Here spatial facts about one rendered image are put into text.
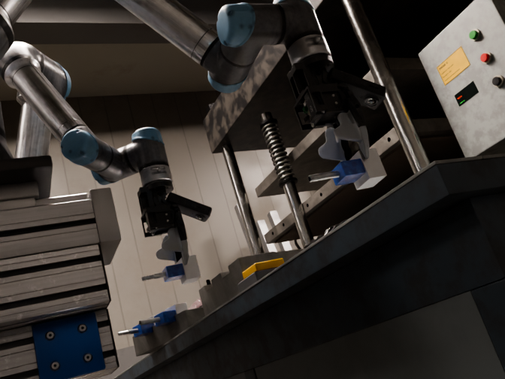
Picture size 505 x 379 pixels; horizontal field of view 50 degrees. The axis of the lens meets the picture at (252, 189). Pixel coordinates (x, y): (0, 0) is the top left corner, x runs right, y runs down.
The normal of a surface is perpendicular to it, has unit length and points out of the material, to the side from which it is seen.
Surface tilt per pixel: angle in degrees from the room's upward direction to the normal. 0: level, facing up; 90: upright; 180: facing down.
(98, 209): 90
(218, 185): 90
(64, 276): 90
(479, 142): 90
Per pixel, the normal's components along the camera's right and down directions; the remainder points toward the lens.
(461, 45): -0.87, 0.10
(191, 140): 0.35, -0.41
